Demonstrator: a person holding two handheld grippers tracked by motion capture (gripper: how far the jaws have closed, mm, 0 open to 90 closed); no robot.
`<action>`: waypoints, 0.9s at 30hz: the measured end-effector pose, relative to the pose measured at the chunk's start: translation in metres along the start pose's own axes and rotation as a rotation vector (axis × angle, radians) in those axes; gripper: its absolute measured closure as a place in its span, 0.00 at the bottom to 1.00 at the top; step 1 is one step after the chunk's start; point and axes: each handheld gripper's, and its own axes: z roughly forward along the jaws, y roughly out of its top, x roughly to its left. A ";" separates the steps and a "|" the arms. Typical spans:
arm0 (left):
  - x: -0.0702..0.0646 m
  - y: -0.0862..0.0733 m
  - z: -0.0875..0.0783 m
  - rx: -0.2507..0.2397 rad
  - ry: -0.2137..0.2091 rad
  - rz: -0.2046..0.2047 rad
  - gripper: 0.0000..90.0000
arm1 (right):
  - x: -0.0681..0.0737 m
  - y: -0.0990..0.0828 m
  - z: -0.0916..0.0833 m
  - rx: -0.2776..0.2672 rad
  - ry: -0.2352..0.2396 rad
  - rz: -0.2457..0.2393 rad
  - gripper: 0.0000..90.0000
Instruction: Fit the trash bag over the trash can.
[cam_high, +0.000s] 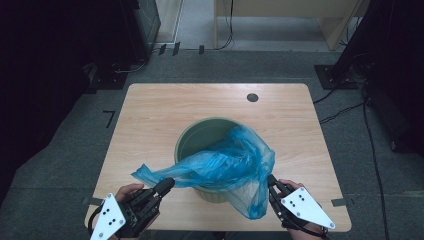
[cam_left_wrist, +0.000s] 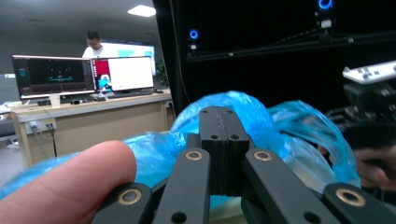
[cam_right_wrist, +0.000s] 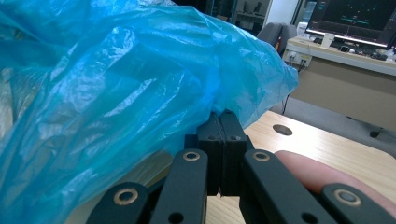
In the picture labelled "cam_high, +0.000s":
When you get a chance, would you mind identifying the light wooden desk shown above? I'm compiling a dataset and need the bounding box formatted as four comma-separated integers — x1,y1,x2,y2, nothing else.
213,0,372,52

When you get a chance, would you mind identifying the thin black floor cable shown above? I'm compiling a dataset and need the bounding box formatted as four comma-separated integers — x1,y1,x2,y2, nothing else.
319,102,366,125
312,87,338,105

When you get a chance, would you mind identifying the dark glass cabinet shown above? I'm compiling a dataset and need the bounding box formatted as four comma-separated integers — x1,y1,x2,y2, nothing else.
133,0,162,63

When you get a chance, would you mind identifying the light floor cable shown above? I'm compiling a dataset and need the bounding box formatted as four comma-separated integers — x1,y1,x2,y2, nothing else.
112,58,148,75

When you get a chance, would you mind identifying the person's right hand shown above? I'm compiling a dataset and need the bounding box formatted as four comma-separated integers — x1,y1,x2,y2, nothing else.
279,178,330,240

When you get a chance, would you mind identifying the black stand base plate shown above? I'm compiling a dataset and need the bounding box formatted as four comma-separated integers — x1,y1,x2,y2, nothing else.
314,64,360,90
87,63,130,92

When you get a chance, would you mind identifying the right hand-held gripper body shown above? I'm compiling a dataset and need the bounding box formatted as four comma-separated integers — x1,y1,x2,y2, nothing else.
268,186,336,232

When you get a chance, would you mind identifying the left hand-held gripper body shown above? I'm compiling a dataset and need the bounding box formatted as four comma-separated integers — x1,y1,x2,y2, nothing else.
89,187,162,240

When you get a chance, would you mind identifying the black hanging desk cable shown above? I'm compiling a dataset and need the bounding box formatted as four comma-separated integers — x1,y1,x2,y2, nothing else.
217,0,235,52

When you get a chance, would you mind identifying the thick black floor cable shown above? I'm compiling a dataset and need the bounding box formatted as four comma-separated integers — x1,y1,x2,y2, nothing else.
361,99,391,240

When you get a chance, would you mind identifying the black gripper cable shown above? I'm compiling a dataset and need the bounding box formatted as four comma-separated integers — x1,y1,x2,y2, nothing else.
86,201,106,236

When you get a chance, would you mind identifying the person's left hand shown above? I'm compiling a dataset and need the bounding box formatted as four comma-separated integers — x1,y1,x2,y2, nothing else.
114,182,161,240

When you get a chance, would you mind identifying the green plastic trash bin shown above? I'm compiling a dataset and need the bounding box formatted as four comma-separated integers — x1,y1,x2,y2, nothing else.
174,116,242,204

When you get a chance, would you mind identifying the blue plastic garbage bag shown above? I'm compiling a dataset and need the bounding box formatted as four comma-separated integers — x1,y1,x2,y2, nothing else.
131,124,277,221

